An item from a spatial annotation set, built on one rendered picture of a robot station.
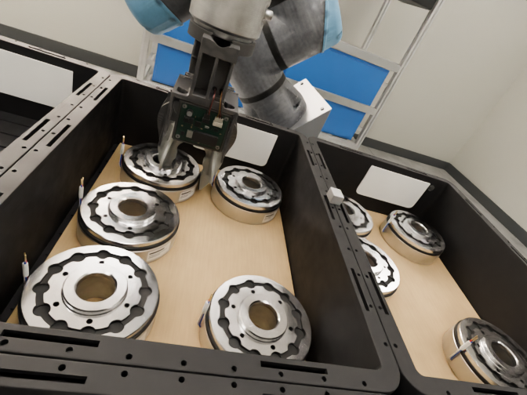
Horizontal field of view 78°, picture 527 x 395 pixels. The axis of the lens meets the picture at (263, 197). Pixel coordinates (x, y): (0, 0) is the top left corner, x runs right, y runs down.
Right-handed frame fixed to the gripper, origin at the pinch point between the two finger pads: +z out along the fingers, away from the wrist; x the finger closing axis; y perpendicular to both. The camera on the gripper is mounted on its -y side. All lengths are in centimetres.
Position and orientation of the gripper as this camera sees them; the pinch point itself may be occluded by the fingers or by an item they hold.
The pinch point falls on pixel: (185, 174)
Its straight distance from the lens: 48.1
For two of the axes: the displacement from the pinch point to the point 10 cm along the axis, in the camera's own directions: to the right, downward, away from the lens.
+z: -3.4, 7.7, 5.3
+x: 9.4, 2.4, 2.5
